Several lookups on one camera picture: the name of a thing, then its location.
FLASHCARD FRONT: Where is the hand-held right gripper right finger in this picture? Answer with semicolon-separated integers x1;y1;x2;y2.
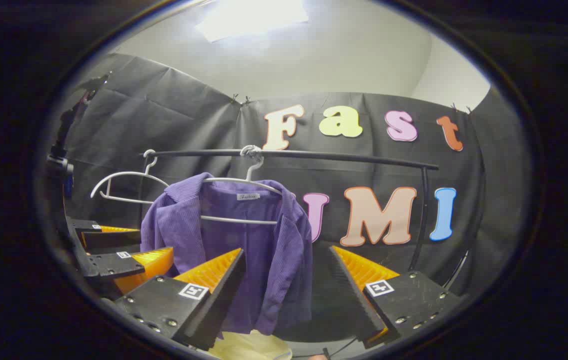
328;245;467;350

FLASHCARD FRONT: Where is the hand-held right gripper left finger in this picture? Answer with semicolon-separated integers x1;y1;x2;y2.
114;247;247;352

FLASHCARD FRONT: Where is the purple corduroy jacket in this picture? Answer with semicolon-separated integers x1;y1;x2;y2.
140;172;314;337

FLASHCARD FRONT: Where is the white hanger with hook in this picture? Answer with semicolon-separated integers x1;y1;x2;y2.
200;145;284;226

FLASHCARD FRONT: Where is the white plastic hanger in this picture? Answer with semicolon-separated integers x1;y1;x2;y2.
90;149;170;206

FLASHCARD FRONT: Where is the black clothes rack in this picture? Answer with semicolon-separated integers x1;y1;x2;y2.
138;148;440;273

